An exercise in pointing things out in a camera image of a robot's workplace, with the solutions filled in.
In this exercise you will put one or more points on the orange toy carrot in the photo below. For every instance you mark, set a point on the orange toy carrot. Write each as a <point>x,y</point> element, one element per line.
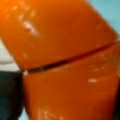
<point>69,55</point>

